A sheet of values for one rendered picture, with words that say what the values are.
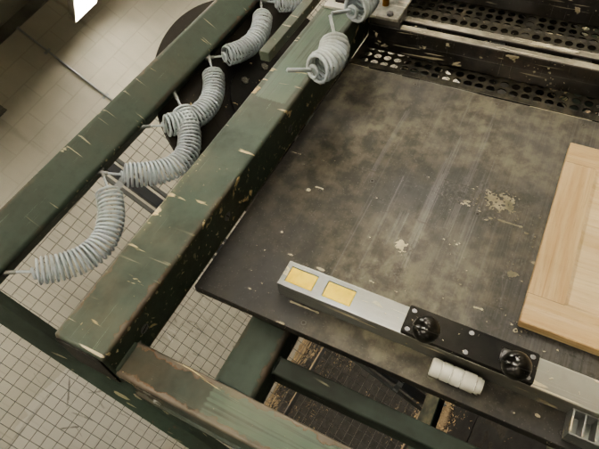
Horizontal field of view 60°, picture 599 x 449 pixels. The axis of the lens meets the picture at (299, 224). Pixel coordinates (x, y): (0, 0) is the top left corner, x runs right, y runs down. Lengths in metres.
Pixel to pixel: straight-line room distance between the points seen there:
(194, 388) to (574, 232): 0.70
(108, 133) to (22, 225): 0.31
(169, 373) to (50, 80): 5.14
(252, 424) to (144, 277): 0.29
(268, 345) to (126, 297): 0.25
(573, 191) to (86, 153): 1.09
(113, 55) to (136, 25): 0.44
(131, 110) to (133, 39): 4.61
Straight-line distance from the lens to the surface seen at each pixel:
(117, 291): 0.88
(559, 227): 1.04
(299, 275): 0.89
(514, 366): 0.73
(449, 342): 0.84
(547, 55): 1.31
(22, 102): 5.76
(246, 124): 1.06
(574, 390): 0.87
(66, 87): 5.80
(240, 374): 0.91
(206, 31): 1.69
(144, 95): 1.50
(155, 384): 0.85
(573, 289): 0.98
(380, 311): 0.86
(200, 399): 0.82
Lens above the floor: 1.88
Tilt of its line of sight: 11 degrees down
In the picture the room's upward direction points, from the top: 52 degrees counter-clockwise
